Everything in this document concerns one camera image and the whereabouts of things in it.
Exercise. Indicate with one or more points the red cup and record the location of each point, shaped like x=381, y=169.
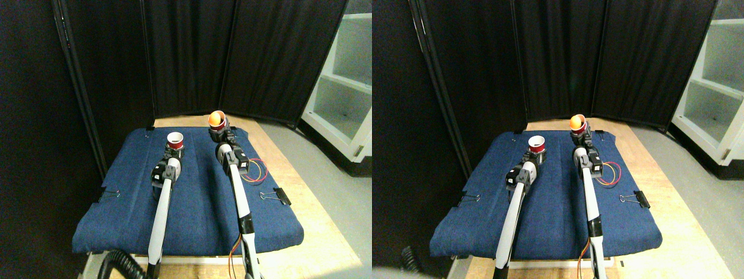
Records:
x=219, y=130
x=580, y=133
x=537, y=147
x=175, y=144

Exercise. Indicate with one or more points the orange ball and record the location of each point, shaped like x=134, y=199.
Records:
x=217, y=119
x=577, y=122

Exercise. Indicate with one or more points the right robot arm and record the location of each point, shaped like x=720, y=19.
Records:
x=590, y=197
x=238, y=197

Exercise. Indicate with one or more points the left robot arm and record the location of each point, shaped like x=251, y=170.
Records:
x=160, y=221
x=511, y=226

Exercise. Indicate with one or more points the dark blue cloth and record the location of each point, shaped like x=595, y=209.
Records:
x=197, y=203
x=555, y=209

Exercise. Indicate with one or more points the white shelf unit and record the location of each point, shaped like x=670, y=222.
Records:
x=715, y=110
x=343, y=110

